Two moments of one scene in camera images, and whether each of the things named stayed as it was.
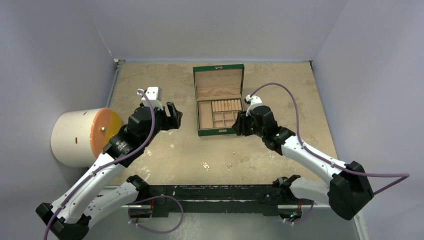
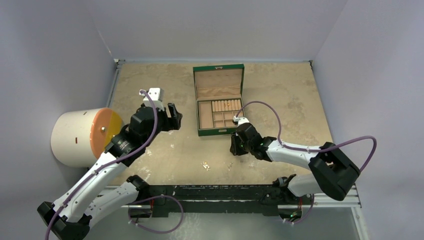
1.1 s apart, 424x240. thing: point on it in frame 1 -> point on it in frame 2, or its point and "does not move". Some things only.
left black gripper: [170, 122] does not move
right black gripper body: [243, 125] -> [236, 145]
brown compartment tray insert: [218, 113] does not move
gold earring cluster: [205, 165] does not move
